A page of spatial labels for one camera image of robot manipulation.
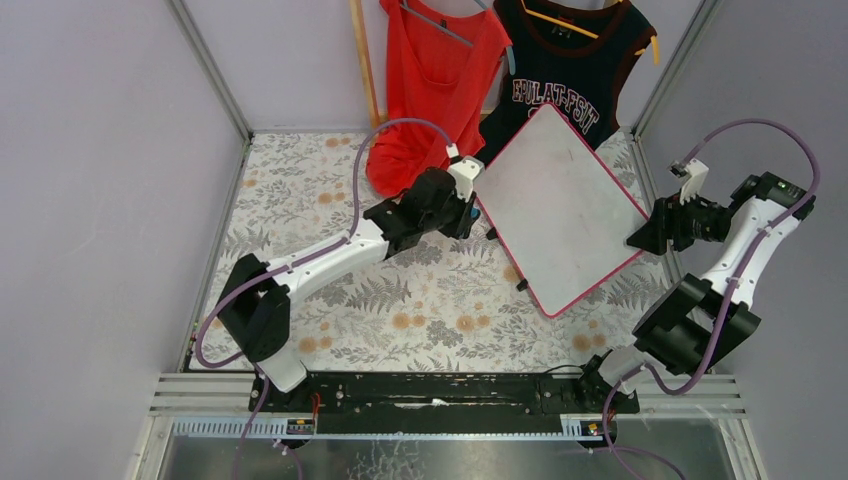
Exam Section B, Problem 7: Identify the pink framed whiteboard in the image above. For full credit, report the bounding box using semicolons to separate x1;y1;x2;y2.
474;103;648;318

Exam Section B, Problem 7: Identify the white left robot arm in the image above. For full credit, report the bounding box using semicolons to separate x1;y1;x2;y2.
214;157;484;392

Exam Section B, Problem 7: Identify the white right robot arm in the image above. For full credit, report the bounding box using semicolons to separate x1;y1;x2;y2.
574;172;816;411

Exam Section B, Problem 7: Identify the floral table cloth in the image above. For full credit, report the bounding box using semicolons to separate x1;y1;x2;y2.
206;133;672;372

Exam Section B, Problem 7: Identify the wooden clothes rack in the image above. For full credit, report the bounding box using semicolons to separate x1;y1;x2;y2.
342;1;507;128

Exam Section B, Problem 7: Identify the red tank top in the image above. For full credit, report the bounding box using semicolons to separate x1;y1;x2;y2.
365;1;511;197

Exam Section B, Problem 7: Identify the grey clothes hanger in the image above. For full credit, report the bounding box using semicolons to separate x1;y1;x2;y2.
400;0;516;75

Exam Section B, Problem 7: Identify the navy basketball jersey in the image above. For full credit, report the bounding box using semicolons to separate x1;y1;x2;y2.
475;1;657;164

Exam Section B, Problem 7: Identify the yellow clothes hanger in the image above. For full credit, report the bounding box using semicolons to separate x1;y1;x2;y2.
518;0;662;67

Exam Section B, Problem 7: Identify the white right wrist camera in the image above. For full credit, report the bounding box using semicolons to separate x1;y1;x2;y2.
669;158;709;205

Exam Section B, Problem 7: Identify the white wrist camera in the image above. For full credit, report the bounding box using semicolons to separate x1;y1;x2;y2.
445;144;485;203
669;158;709;205

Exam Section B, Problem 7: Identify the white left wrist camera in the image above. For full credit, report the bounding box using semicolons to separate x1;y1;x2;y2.
445;144;485;203

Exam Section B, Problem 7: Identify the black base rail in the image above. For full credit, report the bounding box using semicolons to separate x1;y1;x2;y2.
248;372;640;435

